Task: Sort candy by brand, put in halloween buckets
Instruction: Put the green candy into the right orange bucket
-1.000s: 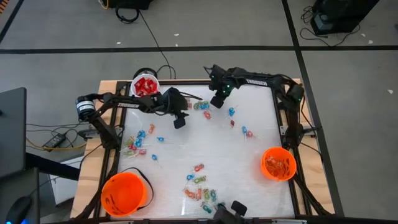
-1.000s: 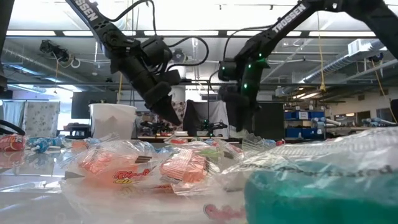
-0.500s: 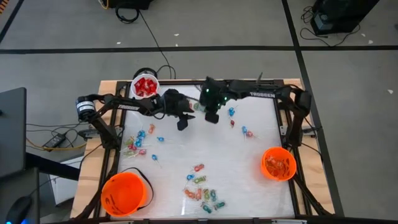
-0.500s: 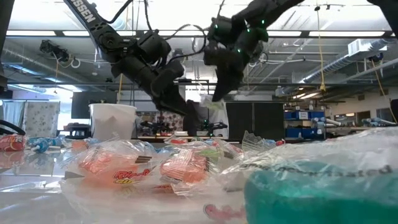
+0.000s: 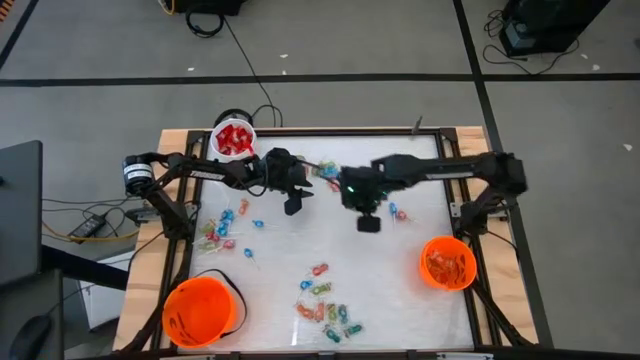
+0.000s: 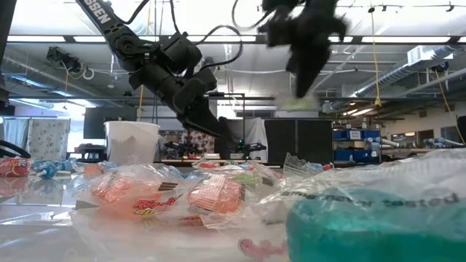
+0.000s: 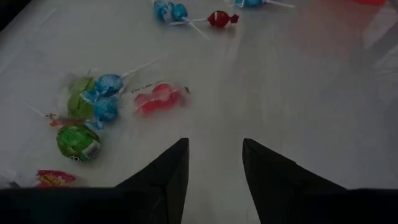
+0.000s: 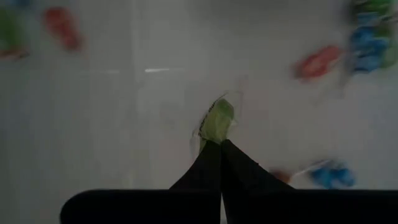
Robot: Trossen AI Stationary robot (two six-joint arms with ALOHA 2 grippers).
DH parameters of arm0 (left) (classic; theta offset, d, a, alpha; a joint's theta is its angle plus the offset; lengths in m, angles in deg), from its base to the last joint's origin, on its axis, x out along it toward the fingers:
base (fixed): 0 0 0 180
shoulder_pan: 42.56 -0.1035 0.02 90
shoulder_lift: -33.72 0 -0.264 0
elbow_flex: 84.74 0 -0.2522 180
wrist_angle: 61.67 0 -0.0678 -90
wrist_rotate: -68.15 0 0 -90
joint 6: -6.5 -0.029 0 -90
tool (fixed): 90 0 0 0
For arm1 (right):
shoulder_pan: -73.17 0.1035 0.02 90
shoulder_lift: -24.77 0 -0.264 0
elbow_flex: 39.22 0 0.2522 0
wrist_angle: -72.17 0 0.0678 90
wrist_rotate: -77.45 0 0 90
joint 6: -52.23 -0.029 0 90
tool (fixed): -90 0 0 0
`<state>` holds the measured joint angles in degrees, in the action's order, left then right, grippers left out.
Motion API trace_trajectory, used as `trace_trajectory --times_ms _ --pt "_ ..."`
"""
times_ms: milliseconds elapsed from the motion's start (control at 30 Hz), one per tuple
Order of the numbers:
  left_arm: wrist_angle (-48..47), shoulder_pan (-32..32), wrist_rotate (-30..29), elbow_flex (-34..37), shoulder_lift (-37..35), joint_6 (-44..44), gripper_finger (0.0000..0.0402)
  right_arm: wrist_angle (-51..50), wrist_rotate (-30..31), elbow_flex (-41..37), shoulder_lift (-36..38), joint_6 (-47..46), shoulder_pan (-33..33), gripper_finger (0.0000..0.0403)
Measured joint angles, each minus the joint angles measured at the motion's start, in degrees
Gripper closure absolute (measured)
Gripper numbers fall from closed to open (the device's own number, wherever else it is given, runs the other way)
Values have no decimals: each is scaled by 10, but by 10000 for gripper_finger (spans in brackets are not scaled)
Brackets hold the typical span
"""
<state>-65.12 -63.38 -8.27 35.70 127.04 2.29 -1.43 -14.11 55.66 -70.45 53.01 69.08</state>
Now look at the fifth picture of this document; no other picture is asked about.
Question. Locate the black computer mouse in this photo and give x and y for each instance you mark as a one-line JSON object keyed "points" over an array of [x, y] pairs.
{"points": [[30, 337]]}

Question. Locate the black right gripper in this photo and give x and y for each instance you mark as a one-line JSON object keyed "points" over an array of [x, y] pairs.
{"points": [[362, 190]]}

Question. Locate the orange plastic bucket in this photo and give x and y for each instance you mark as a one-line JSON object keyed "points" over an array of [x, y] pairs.
{"points": [[471, 267]]}

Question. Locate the black metal beam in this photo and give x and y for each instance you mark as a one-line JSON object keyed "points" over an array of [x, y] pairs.
{"points": [[80, 265]]}

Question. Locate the white box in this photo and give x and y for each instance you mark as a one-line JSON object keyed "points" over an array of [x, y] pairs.
{"points": [[107, 300]]}

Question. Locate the red Skittles pack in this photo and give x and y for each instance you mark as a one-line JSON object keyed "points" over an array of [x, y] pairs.
{"points": [[244, 137], [230, 149], [225, 134]]}

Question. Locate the dark grey monitor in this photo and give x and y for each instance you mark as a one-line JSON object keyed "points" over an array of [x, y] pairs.
{"points": [[20, 215]]}

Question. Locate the green wrapped lollipop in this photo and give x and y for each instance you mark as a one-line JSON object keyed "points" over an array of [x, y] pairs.
{"points": [[320, 169], [208, 228], [206, 246]]}

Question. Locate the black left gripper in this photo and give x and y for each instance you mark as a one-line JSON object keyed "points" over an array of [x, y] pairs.
{"points": [[280, 170]]}

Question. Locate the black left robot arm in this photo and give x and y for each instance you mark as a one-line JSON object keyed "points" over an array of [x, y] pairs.
{"points": [[210, 172]]}

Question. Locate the black power adapter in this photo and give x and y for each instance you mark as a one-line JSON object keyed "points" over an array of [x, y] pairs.
{"points": [[87, 226]]}

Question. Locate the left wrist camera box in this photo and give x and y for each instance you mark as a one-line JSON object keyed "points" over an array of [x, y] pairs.
{"points": [[293, 205]]}

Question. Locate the black equipment case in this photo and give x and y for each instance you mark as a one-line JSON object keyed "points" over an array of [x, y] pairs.
{"points": [[545, 25]]}

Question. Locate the black floor box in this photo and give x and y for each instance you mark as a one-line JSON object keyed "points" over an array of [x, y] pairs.
{"points": [[210, 6]]}

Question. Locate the white plastic bucket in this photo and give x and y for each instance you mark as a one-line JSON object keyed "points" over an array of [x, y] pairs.
{"points": [[239, 160]]}

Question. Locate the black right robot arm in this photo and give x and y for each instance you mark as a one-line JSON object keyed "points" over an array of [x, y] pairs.
{"points": [[450, 170]]}

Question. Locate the red wrapped lollipop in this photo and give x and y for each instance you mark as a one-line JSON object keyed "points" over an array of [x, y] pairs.
{"points": [[214, 236], [401, 215]]}

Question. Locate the pink wrapped lollipop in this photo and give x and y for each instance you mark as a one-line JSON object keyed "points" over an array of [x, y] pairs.
{"points": [[229, 244]]}

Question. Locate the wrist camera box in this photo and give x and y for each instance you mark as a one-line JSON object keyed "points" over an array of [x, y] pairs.
{"points": [[368, 224], [293, 205]]}

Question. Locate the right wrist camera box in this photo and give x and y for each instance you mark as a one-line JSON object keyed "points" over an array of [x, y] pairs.
{"points": [[368, 224]]}

